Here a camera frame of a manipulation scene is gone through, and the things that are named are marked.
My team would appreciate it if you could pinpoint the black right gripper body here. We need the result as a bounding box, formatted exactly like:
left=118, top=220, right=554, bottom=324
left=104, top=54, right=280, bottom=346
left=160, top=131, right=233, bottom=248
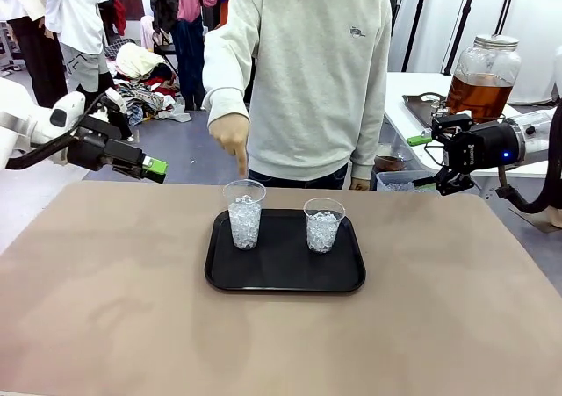
left=443, top=121, right=526, bottom=171

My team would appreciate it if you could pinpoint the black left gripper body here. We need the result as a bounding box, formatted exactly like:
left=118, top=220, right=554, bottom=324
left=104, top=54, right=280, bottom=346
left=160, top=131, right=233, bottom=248
left=68, top=114, right=145, bottom=172

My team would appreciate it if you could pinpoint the clear iced plastic cup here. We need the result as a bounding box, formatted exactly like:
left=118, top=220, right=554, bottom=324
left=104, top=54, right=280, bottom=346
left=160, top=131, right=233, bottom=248
left=303, top=198, right=347, bottom=255
left=222, top=178, right=267, bottom=251

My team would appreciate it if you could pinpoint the person's left forearm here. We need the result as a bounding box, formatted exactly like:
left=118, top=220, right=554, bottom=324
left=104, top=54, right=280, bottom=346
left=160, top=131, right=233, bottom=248
left=349, top=57, right=393, bottom=182

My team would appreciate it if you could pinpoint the person's right forearm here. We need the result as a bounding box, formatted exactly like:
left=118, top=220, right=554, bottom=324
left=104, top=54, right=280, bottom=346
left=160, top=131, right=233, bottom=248
left=201, top=29, right=252, bottom=127

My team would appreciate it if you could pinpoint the person's right hand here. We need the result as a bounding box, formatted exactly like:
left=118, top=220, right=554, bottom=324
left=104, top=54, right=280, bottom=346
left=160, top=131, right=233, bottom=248
left=207, top=113, right=252, bottom=180

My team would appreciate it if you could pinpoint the brown serving tray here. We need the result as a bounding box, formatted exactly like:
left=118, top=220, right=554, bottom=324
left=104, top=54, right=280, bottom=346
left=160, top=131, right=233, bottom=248
left=402, top=91, right=450, bottom=129

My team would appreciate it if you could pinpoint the white side table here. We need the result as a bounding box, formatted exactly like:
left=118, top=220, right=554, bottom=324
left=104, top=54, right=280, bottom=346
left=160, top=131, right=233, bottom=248
left=383, top=71, right=562, bottom=181

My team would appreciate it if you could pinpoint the glass tea dispenser jar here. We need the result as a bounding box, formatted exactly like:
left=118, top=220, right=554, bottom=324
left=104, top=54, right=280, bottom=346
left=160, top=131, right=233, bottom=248
left=445, top=34, right=522, bottom=125

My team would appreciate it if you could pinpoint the clear plastic ice container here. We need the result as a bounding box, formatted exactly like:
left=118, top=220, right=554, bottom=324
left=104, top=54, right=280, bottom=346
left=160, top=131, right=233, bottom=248
left=376, top=169, right=440, bottom=194

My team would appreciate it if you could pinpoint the brown bowl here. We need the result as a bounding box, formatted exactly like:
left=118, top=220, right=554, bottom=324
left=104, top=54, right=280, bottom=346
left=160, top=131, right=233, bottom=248
left=374, top=143, right=413, bottom=173

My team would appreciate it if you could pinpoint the pile of clothes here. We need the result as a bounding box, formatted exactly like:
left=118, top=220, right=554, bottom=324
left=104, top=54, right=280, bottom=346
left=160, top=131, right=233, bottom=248
left=103, top=38, right=193, bottom=127

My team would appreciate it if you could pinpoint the black stand leg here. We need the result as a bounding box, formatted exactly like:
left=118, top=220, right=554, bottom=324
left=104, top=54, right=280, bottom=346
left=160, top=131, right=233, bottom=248
left=400, top=0, right=432, bottom=73
left=442, top=0, right=480, bottom=76
left=494, top=0, right=520, bottom=37

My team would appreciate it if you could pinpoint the figure in black trousers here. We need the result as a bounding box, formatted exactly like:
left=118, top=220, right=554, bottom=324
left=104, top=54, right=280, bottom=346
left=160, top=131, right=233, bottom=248
left=0, top=0, right=70, bottom=110

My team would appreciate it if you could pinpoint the figure in white shirt shorts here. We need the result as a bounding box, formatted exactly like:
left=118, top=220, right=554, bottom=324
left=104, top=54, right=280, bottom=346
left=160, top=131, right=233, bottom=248
left=41, top=0, right=133, bottom=140

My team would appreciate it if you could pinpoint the figure in pink top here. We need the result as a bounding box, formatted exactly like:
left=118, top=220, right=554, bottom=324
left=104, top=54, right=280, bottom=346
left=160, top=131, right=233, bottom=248
left=173, top=0, right=220, bottom=112

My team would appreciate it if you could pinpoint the person in grey sweatshirt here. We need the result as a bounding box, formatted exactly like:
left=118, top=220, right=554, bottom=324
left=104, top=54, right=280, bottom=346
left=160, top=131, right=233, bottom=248
left=201, top=0, right=393, bottom=191

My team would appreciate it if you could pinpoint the black plastic tray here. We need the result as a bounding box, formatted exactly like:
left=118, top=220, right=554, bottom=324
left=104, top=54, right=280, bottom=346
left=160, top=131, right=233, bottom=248
left=204, top=208, right=367, bottom=294

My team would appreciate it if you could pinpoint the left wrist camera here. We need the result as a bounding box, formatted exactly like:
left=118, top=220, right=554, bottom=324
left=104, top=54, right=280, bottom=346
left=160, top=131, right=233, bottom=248
left=92, top=88, right=133, bottom=142

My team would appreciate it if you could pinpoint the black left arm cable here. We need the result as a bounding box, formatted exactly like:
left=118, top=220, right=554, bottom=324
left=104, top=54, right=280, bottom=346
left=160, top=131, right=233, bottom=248
left=4, top=126, right=84, bottom=172

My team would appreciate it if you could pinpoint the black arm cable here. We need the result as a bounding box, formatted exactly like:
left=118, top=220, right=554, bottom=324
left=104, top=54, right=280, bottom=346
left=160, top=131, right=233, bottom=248
left=4, top=126, right=84, bottom=172
left=494, top=104, right=562, bottom=215

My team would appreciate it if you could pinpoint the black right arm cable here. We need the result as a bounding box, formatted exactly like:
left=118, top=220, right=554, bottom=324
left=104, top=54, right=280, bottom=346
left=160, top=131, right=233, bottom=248
left=494, top=104, right=562, bottom=215

